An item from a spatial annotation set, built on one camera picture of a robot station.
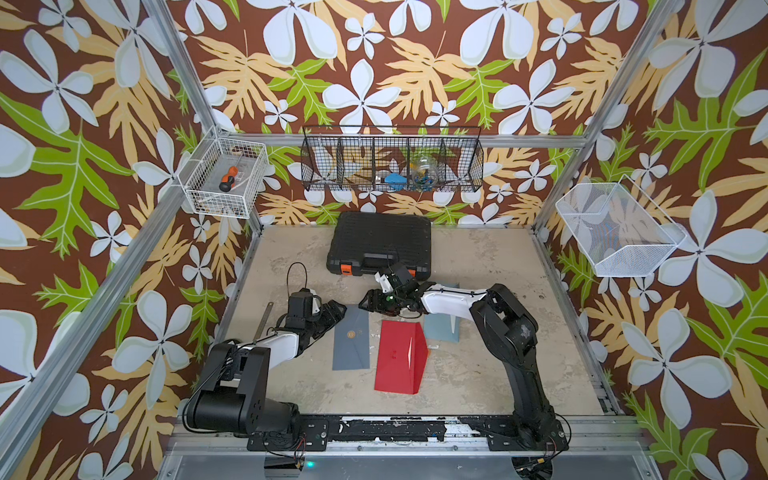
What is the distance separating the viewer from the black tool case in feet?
3.38

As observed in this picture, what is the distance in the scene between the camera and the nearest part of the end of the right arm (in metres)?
0.75

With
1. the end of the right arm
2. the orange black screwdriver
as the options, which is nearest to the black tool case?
the end of the right arm

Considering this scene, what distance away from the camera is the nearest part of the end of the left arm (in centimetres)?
75

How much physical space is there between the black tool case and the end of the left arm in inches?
7.0

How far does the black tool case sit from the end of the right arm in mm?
103

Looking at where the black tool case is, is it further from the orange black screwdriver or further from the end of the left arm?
the orange black screwdriver
